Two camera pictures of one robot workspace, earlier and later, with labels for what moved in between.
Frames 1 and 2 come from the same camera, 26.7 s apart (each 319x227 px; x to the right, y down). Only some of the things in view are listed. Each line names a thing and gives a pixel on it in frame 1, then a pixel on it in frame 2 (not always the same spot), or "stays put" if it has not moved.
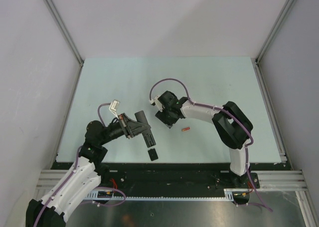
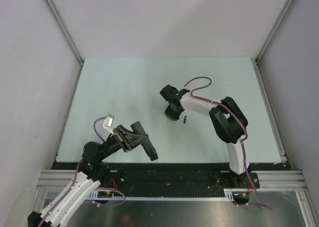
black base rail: (176, 177) stays put
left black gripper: (131, 127) -> (130, 138)
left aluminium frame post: (61, 23) stays put
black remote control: (148, 134) -> (151, 151)
